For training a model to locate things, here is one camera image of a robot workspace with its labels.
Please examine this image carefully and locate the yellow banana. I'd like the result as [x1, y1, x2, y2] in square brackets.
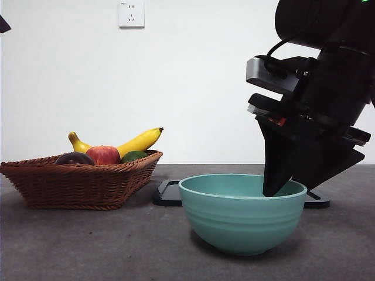
[68, 126, 164, 160]

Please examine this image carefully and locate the dark red plum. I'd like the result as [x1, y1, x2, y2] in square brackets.
[54, 152, 96, 166]

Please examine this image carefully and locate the white wall socket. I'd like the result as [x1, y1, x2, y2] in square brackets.
[118, 0, 145, 29]

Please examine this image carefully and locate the brown wicker basket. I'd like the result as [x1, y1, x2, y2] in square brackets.
[0, 149, 163, 211]

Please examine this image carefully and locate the black rectangular tray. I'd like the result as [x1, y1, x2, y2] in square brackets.
[152, 180, 330, 209]

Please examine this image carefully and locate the red yellow peach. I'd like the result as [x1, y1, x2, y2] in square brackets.
[85, 145, 121, 165]

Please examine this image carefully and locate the black right camera cable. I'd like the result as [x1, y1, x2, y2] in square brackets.
[265, 34, 310, 71]

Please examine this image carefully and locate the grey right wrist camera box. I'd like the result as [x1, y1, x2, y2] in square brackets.
[245, 55, 313, 95]

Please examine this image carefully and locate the teal ribbed bowl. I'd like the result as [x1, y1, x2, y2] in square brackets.
[178, 173, 308, 257]

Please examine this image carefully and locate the green round fruit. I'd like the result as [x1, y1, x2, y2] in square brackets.
[121, 150, 148, 163]

